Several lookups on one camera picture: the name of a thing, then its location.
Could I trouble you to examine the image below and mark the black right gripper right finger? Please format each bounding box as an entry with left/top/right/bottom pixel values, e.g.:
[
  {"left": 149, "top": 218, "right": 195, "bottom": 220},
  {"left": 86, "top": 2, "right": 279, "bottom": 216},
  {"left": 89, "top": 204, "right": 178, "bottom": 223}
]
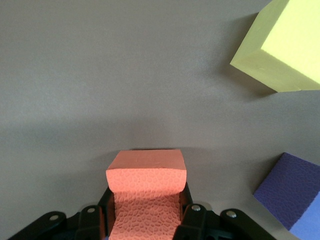
[{"left": 172, "top": 181, "right": 277, "bottom": 240}]

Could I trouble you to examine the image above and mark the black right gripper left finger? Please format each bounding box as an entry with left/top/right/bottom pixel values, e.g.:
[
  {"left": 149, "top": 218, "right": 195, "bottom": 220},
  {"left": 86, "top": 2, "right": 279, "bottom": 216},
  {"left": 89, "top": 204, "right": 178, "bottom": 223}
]
[{"left": 6, "top": 186, "right": 115, "bottom": 240}]

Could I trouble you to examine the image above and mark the orange foam cube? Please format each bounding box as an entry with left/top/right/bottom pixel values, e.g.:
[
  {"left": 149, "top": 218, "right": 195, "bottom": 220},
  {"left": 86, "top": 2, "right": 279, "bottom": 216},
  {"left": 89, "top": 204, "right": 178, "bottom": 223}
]
[{"left": 105, "top": 149, "right": 188, "bottom": 240}]

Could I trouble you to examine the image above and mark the purple foam cube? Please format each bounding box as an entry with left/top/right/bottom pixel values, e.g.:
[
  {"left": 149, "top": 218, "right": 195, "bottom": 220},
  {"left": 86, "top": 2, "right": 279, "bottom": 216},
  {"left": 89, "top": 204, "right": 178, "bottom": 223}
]
[{"left": 252, "top": 152, "right": 320, "bottom": 240}]

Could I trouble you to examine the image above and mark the yellow foam cube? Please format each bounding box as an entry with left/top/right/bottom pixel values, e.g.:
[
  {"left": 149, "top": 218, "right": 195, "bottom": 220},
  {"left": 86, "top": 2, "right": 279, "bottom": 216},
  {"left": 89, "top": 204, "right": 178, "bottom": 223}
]
[{"left": 229, "top": 0, "right": 320, "bottom": 94}]

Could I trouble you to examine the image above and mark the brown table mat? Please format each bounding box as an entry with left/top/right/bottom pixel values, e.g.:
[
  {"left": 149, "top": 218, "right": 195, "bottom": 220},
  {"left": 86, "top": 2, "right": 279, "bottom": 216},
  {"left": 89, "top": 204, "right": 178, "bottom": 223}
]
[{"left": 0, "top": 0, "right": 320, "bottom": 240}]

